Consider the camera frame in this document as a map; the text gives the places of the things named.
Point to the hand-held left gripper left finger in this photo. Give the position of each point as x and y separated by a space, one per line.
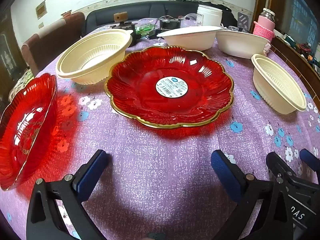
91 175

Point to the small red basin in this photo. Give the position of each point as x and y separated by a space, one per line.
66 13

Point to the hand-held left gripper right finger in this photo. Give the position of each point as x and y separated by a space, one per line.
227 176

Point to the pink bottle with knit sleeve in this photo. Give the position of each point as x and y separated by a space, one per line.
263 28

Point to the purple floral tablecloth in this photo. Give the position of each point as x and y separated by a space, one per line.
162 155

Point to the gold wall plaque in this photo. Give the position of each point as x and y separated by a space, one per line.
41 9

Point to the white paper bowl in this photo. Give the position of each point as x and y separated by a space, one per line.
190 38
240 45

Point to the wall switch plate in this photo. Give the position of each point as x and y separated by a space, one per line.
40 25

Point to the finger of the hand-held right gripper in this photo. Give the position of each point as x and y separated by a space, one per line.
310 158
276 163

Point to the black leather sofa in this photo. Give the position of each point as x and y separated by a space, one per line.
140 10

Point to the black and white patterned box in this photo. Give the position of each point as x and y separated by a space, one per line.
243 20

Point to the black device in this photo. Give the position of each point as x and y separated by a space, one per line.
170 24

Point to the brown armchair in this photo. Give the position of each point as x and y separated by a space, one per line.
50 40

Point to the shallow red gold-rimmed plate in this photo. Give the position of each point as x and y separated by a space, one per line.
200 92

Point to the large cream plastic bowl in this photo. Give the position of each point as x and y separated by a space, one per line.
87 55

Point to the wooden spool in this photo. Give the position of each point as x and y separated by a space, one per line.
120 16

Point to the small cream plastic bowl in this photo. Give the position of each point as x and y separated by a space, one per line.
275 85

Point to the white plastic jar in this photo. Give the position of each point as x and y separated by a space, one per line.
210 15

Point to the dark wooden wardrobe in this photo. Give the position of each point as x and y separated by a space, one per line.
7 42

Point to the deep red gold-rimmed plate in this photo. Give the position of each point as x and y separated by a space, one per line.
25 135

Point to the leaf patterned blanket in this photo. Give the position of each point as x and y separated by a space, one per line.
22 82

